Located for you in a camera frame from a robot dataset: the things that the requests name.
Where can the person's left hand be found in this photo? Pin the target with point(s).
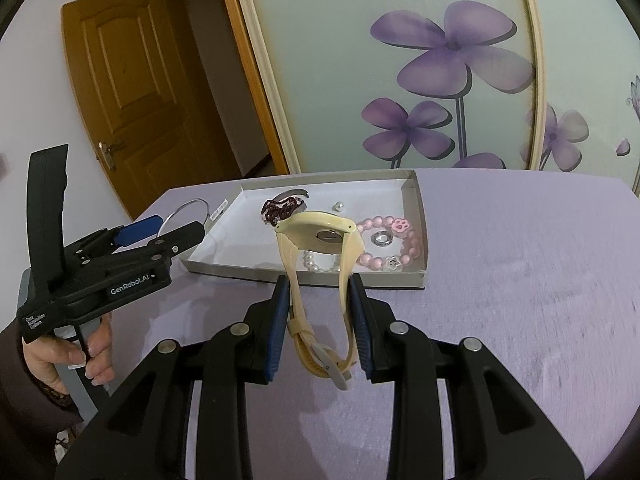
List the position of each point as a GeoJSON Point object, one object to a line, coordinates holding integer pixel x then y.
{"type": "Point", "coordinates": [45, 360]}

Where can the grey cardboard tray box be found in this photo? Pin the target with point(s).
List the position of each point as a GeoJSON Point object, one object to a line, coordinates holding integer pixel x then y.
{"type": "Point", "coordinates": [240, 225]}

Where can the purple bed sheet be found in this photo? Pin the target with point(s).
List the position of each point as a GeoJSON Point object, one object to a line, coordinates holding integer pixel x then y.
{"type": "Point", "coordinates": [500, 285]}

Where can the person's left forearm dark sleeve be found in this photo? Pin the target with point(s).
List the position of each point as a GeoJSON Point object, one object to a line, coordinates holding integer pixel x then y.
{"type": "Point", "coordinates": [20, 420]}

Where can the beige wrist watch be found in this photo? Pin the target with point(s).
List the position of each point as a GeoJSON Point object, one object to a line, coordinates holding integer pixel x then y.
{"type": "Point", "coordinates": [310, 225]}

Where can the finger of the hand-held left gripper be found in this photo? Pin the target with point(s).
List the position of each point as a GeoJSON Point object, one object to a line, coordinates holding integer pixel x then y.
{"type": "Point", "coordinates": [185, 237]}
{"type": "Point", "coordinates": [140, 230]}

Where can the thin silver bangle with pearl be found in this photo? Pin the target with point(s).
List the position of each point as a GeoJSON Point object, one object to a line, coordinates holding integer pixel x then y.
{"type": "Point", "coordinates": [190, 201]}

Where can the wide silver bangle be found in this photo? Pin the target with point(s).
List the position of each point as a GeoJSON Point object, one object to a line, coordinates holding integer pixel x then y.
{"type": "Point", "coordinates": [300, 192]}

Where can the floral wardrobe sliding door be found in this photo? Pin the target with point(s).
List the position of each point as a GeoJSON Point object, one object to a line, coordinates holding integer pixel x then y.
{"type": "Point", "coordinates": [590, 85]}
{"type": "Point", "coordinates": [350, 70]}

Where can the brown wooden door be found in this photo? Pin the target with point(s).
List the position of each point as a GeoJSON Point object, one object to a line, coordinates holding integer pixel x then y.
{"type": "Point", "coordinates": [130, 85]}

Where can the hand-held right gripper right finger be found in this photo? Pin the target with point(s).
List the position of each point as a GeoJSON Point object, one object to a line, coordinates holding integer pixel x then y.
{"type": "Point", "coordinates": [361, 340]}

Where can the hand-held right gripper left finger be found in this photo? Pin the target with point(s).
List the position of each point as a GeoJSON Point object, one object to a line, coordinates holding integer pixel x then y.
{"type": "Point", "coordinates": [277, 340]}

